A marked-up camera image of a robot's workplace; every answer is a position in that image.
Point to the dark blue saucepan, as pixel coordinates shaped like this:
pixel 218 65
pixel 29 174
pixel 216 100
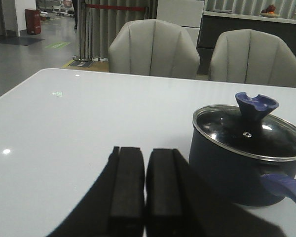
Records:
pixel 245 180

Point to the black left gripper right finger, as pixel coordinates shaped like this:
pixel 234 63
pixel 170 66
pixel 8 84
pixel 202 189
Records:
pixel 180 204

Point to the grey upholstered chair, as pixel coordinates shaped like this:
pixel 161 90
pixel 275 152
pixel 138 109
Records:
pixel 252 57
pixel 153 47

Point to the left grey upholstered chair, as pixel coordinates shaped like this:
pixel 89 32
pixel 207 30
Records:
pixel 153 47

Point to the white cabinet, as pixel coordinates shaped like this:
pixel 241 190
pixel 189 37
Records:
pixel 186 13

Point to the red trash bin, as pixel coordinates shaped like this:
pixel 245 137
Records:
pixel 33 25

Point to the red barrier belt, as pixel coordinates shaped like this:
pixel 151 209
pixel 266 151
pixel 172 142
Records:
pixel 114 7

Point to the dark counter sideboard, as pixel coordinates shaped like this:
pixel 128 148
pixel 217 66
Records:
pixel 213 24

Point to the glass lid with blue knob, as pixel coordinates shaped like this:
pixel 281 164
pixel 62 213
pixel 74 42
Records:
pixel 248 129

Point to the person in background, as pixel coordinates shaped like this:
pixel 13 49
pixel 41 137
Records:
pixel 75 6

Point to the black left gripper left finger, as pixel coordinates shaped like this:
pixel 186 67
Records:
pixel 114 205

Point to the right grey upholstered chair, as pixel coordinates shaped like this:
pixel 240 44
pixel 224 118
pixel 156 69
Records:
pixel 252 57

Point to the fruit plate on counter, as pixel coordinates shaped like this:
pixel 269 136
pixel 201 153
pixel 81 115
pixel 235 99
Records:
pixel 269 12

